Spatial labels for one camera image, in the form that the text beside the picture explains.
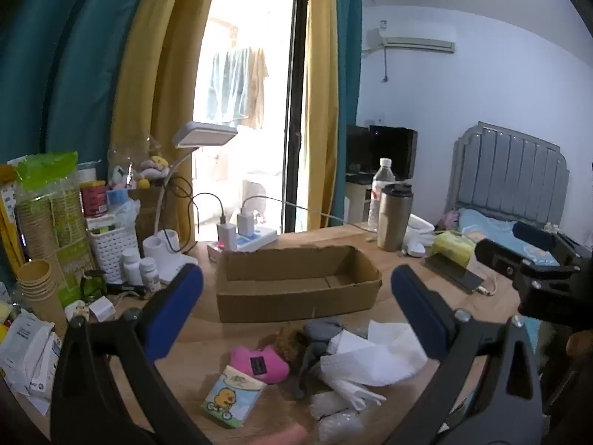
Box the black glasses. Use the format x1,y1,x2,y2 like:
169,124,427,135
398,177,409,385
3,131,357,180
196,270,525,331
80,270,150,301

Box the wide yellow curtain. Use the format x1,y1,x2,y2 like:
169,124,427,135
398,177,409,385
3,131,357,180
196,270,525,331
110,0,224,242

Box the brown cardboard box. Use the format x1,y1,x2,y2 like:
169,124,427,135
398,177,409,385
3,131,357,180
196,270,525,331
216,245,383,323

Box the white charger with grey cable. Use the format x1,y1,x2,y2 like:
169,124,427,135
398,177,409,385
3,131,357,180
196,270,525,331
236,195,378,238

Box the white phone charging cable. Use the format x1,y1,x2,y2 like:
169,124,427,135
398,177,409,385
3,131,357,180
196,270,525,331
476,270,500,297

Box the small black monitor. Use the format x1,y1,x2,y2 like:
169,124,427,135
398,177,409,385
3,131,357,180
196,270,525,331
347,125,372,176

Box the tall white pill bottle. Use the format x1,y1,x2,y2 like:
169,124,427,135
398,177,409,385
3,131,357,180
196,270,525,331
120,247,143,287

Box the steel tumbler with black lid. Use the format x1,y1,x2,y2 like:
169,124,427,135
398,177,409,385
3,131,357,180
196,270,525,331
377,183,414,252

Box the short white pill bottle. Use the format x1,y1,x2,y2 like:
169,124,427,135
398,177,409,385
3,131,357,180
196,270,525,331
139,257,162,294

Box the black smartphone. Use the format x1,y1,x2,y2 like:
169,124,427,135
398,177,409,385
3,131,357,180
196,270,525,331
423,253,486,294

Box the red can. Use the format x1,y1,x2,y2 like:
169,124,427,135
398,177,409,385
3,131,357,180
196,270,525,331
80,180,109,218

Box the white side cabinet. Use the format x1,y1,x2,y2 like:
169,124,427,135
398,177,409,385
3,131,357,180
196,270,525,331
344,180,377,226

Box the black door frame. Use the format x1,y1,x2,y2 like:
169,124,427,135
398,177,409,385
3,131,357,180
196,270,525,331
277,0,310,235

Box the yellow tissue pack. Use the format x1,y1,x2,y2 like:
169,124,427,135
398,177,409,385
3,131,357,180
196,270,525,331
431,230,479,270

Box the yellow package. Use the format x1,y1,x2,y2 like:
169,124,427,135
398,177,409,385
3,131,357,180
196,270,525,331
0,164,25,267

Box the narrow yellow curtain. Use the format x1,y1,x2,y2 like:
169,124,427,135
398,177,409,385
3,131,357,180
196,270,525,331
300,0,347,233

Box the pink plush heart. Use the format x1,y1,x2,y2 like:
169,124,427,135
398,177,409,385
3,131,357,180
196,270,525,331
231,345,291,385

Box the white lidded container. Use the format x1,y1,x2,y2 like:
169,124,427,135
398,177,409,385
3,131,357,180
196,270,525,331
407,213,437,243

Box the small blue box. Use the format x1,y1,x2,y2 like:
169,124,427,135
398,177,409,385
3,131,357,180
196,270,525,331
106,188,132,210

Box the hanging clothes outside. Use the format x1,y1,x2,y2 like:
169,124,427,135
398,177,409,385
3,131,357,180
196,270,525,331
206,46,270,131

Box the chick print tissue packet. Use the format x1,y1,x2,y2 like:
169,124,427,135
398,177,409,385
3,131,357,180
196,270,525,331
201,365,268,429

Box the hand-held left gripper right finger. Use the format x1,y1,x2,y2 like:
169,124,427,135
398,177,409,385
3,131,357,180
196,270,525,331
384,264,544,445

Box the clear bubble wrap piece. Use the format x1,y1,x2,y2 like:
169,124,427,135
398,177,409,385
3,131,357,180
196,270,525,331
309,392,355,422

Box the bag of small plush toys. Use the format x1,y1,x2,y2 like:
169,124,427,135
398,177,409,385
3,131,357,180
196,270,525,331
108,135,173,192

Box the white air conditioner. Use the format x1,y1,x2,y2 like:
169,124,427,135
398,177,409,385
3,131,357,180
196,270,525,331
367,21,456,55

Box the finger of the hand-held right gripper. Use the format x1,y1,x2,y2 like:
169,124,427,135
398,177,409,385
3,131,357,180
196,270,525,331
512,221,593,265
475,238,580,288

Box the green paper cup package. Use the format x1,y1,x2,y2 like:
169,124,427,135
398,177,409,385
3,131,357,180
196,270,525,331
13,151,96,307

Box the clear water bottle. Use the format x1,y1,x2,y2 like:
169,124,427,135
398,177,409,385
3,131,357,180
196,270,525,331
368,158,397,233

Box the grey padded headboard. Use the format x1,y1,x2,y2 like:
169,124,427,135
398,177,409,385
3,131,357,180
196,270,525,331
445,121,572,233

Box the white power strip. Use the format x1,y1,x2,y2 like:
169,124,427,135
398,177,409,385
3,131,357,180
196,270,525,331
206,227,279,263

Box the small white box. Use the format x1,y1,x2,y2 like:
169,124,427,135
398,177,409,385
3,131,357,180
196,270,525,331
89,299,116,322

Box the narrow teal curtain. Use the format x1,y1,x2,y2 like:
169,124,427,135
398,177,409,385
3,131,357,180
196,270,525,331
334,0,364,223

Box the clear plastic bag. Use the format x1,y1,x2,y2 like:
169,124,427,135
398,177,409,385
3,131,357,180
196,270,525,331
319,413,365,444

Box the wide teal curtain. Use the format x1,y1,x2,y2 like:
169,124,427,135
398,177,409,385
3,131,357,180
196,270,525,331
0,0,156,288

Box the grey brown plush toy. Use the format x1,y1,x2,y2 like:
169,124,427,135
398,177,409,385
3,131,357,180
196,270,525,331
293,317,346,399

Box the white charger with black cable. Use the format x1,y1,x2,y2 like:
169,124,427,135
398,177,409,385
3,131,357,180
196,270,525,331
191,191,238,252

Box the white desk lamp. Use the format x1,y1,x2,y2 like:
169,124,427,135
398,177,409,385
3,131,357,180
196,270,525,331
142,121,239,284

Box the white plastic basket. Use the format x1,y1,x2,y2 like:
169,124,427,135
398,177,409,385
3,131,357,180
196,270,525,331
86,226,140,284

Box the blue printed bedding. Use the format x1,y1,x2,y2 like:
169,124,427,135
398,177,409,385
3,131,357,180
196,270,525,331
455,208,562,268

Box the pile of white paper packets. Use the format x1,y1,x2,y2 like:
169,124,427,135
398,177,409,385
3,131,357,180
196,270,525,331
0,310,63,417

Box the large black monitor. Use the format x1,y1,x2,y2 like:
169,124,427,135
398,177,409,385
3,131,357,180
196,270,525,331
369,126,418,181

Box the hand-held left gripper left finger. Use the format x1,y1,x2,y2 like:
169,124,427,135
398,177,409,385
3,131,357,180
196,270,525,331
51,263,214,445

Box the stack of brown paper cups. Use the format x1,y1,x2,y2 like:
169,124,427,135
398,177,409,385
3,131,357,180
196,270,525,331
17,260,69,337

